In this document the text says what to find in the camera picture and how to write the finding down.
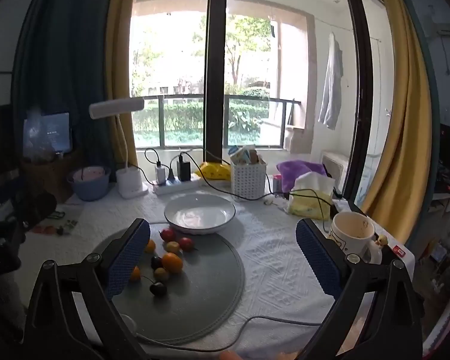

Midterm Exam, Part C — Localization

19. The white lamp base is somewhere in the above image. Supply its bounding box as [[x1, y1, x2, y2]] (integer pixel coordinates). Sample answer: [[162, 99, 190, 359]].
[[89, 97, 149, 199]]

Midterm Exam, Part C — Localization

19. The brown wicker basket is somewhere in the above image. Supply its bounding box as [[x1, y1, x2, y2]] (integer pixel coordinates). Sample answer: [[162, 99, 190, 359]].
[[20, 149, 83, 203]]

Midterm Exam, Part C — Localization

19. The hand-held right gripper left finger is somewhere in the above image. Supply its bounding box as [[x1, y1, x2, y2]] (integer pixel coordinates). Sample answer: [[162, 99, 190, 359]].
[[22, 217, 151, 360]]

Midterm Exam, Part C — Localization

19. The dark blue curtain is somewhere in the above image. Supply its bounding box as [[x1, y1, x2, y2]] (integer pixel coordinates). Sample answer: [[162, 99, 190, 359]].
[[11, 0, 117, 173]]

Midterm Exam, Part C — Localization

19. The grey round mat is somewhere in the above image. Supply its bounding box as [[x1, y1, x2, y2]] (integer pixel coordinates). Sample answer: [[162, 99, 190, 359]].
[[92, 229, 245, 344]]

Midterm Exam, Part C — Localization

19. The white power strip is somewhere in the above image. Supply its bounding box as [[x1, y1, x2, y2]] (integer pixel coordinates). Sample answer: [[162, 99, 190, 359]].
[[152, 178, 203, 196]]

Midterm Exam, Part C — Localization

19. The yellow plastic bag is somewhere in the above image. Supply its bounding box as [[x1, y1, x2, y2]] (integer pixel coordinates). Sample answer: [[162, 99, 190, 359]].
[[195, 161, 233, 181]]

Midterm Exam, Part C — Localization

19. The white round plate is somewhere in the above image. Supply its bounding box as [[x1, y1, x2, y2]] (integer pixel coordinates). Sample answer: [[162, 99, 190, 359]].
[[164, 194, 236, 236]]

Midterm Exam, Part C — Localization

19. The yellow curtain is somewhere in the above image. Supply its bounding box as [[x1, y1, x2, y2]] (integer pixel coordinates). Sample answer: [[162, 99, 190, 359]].
[[360, 0, 432, 244], [105, 0, 139, 167]]

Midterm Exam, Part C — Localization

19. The yellow tissue pack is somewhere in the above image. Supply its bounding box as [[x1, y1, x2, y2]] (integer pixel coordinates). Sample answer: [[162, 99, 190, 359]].
[[287, 172, 336, 221]]

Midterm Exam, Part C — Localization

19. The black door frame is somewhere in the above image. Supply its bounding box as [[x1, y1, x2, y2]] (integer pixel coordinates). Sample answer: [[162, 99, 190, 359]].
[[339, 0, 376, 205]]

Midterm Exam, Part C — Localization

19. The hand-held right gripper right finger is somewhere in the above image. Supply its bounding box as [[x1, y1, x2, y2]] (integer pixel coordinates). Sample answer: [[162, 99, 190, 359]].
[[295, 217, 424, 360]]

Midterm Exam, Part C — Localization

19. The white balcony cabinet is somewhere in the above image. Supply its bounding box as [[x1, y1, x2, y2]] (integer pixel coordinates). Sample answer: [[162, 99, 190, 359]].
[[320, 150, 350, 186]]

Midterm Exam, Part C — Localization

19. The white cartoon mug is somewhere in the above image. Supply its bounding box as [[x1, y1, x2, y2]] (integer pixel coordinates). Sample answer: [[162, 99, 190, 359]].
[[330, 211, 382, 265]]

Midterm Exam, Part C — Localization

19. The clear plastic bag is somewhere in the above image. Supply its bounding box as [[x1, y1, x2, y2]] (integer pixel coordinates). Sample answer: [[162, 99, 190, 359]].
[[35, 217, 79, 237]]

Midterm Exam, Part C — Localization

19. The long black cable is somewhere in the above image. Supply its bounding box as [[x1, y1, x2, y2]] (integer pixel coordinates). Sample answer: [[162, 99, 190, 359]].
[[170, 148, 332, 232]]

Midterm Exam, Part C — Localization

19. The tablet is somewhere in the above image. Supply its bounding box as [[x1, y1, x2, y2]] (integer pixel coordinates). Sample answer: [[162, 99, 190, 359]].
[[22, 112, 73, 154]]

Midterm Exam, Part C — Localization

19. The black window post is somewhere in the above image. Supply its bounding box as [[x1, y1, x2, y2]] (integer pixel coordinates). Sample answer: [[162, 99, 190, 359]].
[[204, 0, 229, 151]]

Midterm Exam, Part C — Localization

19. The blue plastic bowl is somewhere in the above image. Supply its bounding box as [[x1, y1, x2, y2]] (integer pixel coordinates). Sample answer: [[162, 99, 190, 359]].
[[67, 166, 111, 201]]

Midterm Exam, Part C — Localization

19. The balcony railing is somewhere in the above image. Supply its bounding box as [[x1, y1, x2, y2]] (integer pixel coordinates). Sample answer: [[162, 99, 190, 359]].
[[133, 94, 301, 151]]

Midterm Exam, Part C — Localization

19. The lamp black cable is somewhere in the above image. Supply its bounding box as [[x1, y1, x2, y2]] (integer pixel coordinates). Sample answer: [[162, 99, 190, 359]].
[[129, 163, 155, 187]]

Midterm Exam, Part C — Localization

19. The white hanging shirt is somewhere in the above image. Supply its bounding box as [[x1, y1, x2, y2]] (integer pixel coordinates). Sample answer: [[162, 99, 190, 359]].
[[318, 32, 344, 130]]

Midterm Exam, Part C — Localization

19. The blue white packet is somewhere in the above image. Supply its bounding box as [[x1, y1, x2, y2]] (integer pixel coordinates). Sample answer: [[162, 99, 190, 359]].
[[229, 145, 248, 164]]

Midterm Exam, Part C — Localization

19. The large orange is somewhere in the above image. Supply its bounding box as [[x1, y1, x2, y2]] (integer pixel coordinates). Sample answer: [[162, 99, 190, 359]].
[[162, 253, 184, 274]]

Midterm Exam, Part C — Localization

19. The white perforated basket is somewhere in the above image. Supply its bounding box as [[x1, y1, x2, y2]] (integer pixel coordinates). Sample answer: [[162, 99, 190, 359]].
[[230, 159, 268, 200]]

